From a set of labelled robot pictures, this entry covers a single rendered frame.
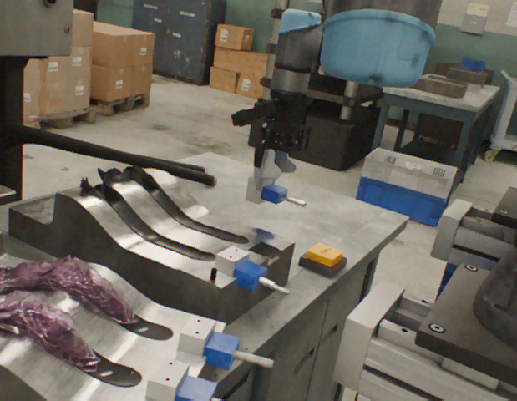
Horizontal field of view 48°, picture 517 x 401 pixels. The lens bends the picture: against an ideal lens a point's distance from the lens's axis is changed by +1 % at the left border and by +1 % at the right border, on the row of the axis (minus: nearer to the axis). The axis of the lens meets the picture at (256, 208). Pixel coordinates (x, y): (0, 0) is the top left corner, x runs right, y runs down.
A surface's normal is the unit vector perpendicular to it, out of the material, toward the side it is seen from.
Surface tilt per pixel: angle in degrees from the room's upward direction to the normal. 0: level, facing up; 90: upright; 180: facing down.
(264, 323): 0
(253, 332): 0
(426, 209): 91
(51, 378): 28
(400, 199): 91
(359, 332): 90
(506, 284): 90
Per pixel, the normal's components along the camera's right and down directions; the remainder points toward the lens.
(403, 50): 0.29, 0.43
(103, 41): -0.30, 0.29
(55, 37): 0.85, 0.31
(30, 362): 0.57, -0.73
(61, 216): -0.50, 0.23
